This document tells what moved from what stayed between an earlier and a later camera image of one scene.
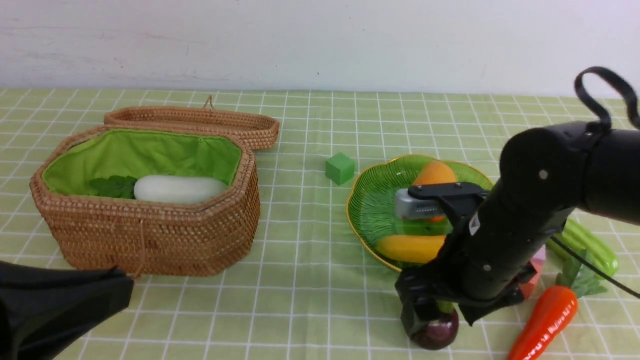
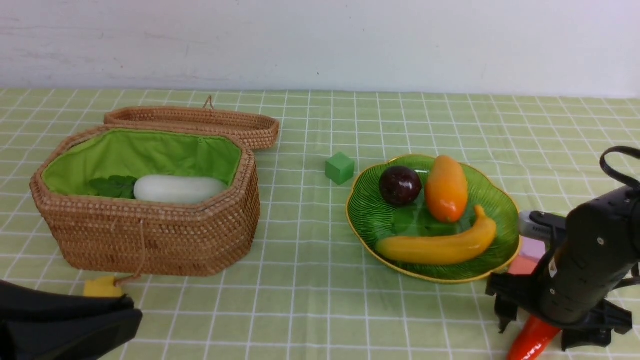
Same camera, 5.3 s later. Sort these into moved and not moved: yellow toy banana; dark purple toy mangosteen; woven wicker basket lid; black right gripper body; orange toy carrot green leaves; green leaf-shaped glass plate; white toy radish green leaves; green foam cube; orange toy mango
Moved: orange toy carrot green leaves; orange toy mango; black right gripper body; dark purple toy mangosteen
Not moved: green foam cube; white toy radish green leaves; yellow toy banana; woven wicker basket lid; green leaf-shaped glass plate
